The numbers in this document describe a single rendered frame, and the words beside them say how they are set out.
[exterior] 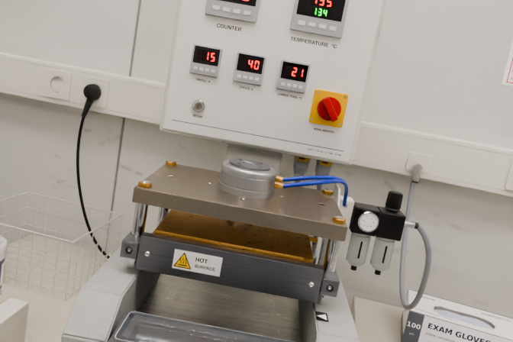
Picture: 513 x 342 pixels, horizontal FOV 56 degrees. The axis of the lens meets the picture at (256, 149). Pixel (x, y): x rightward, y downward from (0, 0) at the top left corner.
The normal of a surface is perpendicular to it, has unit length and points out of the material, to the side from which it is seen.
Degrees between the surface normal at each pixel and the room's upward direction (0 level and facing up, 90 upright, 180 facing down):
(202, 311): 0
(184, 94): 90
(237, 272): 90
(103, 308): 41
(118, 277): 0
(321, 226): 90
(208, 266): 90
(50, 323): 0
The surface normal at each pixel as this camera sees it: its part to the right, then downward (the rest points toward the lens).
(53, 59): -0.18, 0.12
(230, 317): 0.18, -0.97
